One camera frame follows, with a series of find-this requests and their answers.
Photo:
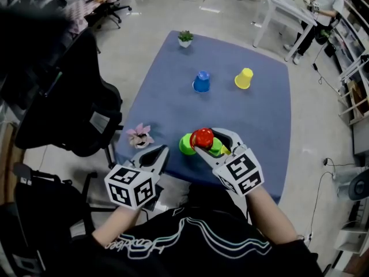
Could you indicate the black waste bin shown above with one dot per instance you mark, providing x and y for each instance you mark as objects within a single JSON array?
[{"x": 330, "y": 50}]

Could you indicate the white low shelf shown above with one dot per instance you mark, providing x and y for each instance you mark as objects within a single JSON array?
[{"x": 350, "y": 238}]

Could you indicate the person's black printed shirt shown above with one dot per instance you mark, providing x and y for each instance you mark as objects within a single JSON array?
[{"x": 196, "y": 247}]

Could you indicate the blue paper cup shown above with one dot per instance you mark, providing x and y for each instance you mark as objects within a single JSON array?
[{"x": 201, "y": 82}]

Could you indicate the black table frame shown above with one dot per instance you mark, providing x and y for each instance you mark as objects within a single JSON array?
[{"x": 111, "y": 157}]

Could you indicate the white shelf unit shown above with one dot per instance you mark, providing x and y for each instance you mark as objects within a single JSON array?
[{"x": 348, "y": 45}]

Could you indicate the red paper cup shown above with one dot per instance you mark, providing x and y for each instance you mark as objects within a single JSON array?
[{"x": 202, "y": 138}]

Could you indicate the wooden stool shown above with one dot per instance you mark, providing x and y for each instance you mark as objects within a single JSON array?
[{"x": 357, "y": 100}]

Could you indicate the grey floor fan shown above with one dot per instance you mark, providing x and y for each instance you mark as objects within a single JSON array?
[{"x": 359, "y": 187}]

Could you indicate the pink plant in white pot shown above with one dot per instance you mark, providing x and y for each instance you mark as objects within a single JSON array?
[{"x": 139, "y": 137}]

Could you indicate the person's right forearm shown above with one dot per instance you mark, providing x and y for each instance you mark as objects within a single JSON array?
[{"x": 271, "y": 218}]

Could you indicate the green paper cup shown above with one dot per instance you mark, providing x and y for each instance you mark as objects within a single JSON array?
[
  {"x": 215, "y": 150},
  {"x": 186, "y": 146}
]

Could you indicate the green plant in white pot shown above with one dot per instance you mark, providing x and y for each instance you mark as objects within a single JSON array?
[{"x": 185, "y": 39}]

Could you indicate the person's left forearm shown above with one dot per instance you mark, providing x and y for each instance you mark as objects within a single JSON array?
[{"x": 118, "y": 226}]

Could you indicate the white table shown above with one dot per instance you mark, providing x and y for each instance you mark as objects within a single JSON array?
[{"x": 288, "y": 7}]

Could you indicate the brown wooden board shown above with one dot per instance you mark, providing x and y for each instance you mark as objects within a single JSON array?
[{"x": 11, "y": 166}]

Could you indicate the black office chair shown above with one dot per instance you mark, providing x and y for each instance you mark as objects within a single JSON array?
[
  {"x": 49, "y": 206},
  {"x": 115, "y": 7},
  {"x": 75, "y": 97}
]

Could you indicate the pink checkered tablecloth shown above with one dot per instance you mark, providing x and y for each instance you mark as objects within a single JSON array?
[{"x": 80, "y": 13}]

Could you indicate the blue tablecloth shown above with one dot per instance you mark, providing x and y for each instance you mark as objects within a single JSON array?
[{"x": 253, "y": 117}]

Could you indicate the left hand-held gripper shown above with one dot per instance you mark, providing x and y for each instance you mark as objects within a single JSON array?
[{"x": 127, "y": 186}]

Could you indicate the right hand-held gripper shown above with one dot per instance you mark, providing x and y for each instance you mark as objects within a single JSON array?
[{"x": 239, "y": 172}]

